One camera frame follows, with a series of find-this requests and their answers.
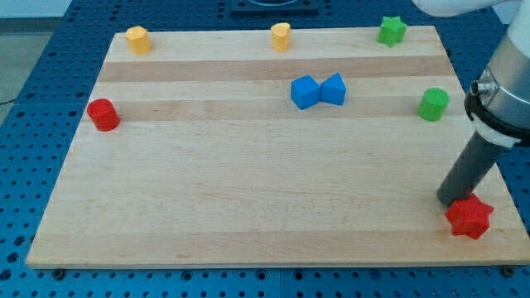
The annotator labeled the red cylinder block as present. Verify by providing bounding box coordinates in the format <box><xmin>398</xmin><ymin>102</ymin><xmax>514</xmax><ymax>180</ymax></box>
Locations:
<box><xmin>87</xmin><ymin>99</ymin><xmax>120</xmax><ymax>132</ymax></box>

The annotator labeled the red star block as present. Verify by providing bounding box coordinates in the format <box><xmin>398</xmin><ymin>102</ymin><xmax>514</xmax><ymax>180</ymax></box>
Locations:
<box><xmin>445</xmin><ymin>194</ymin><xmax>494</xmax><ymax>240</ymax></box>

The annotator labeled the yellow hexagon block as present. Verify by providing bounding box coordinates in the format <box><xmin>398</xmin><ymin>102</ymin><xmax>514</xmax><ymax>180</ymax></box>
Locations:
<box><xmin>125</xmin><ymin>26</ymin><xmax>152</xmax><ymax>55</ymax></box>

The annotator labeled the yellow heart block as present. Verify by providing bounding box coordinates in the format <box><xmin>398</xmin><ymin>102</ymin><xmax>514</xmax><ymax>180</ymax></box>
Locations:
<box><xmin>270</xmin><ymin>22</ymin><xmax>291</xmax><ymax>52</ymax></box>

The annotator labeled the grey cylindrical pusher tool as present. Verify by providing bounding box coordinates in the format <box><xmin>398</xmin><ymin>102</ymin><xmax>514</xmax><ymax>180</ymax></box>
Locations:
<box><xmin>436</xmin><ymin>132</ymin><xmax>504</xmax><ymax>207</ymax></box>

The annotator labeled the wooden board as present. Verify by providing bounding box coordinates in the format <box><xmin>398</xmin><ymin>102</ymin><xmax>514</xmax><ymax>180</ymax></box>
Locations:
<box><xmin>26</xmin><ymin>26</ymin><xmax>529</xmax><ymax>269</ymax></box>

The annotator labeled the blue triangle block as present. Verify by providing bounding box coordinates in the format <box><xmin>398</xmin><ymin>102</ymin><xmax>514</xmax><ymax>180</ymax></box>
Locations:
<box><xmin>319</xmin><ymin>73</ymin><xmax>347</xmax><ymax>106</ymax></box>

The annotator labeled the blue cube block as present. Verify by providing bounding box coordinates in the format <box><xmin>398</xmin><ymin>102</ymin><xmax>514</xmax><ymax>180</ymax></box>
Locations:
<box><xmin>291</xmin><ymin>74</ymin><xmax>320</xmax><ymax>110</ymax></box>

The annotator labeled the green cylinder block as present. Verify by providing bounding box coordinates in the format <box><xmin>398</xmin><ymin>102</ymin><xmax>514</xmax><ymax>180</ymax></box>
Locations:
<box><xmin>417</xmin><ymin>88</ymin><xmax>451</xmax><ymax>122</ymax></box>

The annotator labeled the green star block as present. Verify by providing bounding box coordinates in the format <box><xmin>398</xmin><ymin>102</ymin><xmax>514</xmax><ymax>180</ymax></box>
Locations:
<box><xmin>377</xmin><ymin>17</ymin><xmax>407</xmax><ymax>47</ymax></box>

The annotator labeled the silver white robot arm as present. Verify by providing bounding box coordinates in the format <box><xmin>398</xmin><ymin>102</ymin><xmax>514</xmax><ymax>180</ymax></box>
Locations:
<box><xmin>465</xmin><ymin>0</ymin><xmax>529</xmax><ymax>147</ymax></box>

